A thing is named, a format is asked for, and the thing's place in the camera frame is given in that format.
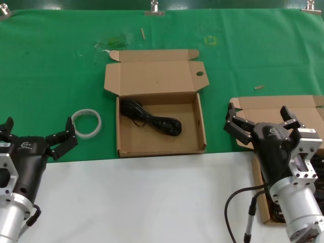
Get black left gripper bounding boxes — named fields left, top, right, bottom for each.
left=0, top=116, right=78, bottom=203

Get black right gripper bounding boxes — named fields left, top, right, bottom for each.
left=223, top=102, right=306, bottom=185

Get black cable bundle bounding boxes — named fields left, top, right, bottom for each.
left=120, top=99, right=183, bottom=137

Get open cardboard box plain flaps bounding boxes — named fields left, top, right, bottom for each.
left=229, top=95, right=324, bottom=225

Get cardboard box with round hole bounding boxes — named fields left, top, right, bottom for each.
left=103, top=49, right=210, bottom=158

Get clear tape roll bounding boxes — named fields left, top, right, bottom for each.
left=70, top=108, right=102, bottom=139

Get green table cloth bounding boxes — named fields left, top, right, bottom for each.
left=0, top=9, right=324, bottom=164

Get clear plastic wrapper scrap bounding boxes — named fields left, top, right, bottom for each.
left=95, top=32, right=134, bottom=50

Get silver binder clip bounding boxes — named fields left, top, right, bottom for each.
left=144, top=0, right=166, bottom=16
left=0, top=5, right=12, bottom=21
left=300, top=0, right=322, bottom=15

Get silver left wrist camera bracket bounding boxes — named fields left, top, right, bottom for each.
left=0, top=141, right=20, bottom=202

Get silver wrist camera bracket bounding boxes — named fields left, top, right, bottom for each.
left=0, top=141, right=20, bottom=202
left=288, top=128, right=324, bottom=188

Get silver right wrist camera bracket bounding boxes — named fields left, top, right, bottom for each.
left=288, top=128, right=324, bottom=188

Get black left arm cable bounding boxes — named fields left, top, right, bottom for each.
left=19, top=204, right=42, bottom=238

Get pile of black cables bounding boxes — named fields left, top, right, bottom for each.
left=260, top=151, right=324, bottom=223

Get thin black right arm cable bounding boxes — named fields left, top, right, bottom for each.
left=224, top=183, right=273, bottom=243

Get right arm cable grey plug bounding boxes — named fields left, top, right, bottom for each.
left=243, top=189, right=269, bottom=243

